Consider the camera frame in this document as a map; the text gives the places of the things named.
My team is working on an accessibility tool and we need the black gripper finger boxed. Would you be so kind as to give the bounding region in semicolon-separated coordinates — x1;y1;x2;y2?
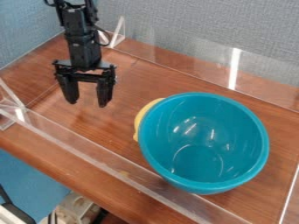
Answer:
96;77;115;108
57;74;80;104

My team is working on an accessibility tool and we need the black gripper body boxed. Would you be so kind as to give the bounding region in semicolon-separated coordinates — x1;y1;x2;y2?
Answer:
52;36;116;85

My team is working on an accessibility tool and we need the blue plastic bowl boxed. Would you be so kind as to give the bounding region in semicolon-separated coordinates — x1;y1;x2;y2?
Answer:
138;92;270;195

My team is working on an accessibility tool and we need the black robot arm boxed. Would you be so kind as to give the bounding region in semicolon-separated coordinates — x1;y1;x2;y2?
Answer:
43;0;118;108

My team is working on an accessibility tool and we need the yellow object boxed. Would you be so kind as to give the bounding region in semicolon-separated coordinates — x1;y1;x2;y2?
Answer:
134;98;164;142

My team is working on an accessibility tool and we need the clear acrylic front barrier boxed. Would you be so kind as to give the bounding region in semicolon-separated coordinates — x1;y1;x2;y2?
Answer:
0;109;250;224

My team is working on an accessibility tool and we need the clear acrylic barrier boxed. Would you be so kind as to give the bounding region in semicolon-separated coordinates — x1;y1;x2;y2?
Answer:
115;33;299;113
0;109;250;224

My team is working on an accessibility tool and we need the clear acrylic back barrier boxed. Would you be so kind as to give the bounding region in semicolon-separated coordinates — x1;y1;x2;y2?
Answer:
115;33;299;113

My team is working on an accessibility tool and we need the white device under table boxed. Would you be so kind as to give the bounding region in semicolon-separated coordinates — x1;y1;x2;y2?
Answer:
47;192;100;224

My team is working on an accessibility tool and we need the black chair part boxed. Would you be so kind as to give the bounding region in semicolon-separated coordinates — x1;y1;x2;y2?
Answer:
0;185;36;224

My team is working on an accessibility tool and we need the clear acrylic corner bracket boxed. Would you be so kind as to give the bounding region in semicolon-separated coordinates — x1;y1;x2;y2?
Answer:
98;17;126;49

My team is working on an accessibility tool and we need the clear acrylic left bracket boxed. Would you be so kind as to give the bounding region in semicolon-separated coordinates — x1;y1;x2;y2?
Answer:
0;78;27;131

